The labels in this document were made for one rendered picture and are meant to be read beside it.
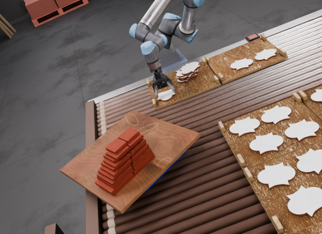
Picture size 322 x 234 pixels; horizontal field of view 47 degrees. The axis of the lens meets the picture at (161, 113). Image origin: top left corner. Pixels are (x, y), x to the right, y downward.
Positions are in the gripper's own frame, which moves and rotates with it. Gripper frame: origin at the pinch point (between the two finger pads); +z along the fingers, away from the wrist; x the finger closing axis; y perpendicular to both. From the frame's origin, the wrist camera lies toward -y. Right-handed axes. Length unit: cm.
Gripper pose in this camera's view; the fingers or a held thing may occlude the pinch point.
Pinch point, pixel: (166, 94)
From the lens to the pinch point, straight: 224.0
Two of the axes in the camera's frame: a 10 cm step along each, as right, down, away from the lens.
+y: 0.9, 5.2, -8.5
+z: 3.2, 7.9, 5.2
